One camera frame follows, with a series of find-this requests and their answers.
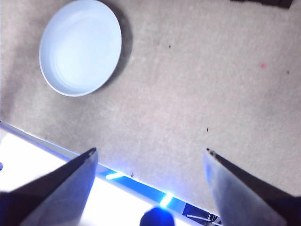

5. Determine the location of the black plastic plate rack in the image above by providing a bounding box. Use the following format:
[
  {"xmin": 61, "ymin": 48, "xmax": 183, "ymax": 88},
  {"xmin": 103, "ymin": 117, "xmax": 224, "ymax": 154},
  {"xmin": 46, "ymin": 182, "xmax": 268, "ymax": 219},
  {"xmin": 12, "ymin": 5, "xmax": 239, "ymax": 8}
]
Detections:
[{"xmin": 230, "ymin": 0, "xmax": 294, "ymax": 9}]

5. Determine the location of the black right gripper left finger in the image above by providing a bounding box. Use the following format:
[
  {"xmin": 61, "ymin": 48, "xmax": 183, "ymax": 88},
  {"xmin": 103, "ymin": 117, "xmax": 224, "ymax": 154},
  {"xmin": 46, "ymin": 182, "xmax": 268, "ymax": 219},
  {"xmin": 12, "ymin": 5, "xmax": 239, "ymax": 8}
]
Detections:
[{"xmin": 0, "ymin": 147, "xmax": 98, "ymax": 226}]

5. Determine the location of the blue round plate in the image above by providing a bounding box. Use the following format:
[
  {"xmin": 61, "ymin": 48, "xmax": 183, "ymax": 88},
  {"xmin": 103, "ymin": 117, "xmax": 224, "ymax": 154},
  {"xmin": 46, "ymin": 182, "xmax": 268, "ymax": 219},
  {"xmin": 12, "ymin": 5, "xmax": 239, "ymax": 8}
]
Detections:
[{"xmin": 39, "ymin": 0, "xmax": 123, "ymax": 97}]

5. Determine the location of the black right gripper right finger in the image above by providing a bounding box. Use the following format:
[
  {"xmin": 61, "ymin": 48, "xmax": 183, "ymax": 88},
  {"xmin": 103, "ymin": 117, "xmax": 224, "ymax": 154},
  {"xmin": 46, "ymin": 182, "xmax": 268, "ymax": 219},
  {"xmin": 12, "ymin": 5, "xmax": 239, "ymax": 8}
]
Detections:
[{"xmin": 203, "ymin": 147, "xmax": 301, "ymax": 226}]

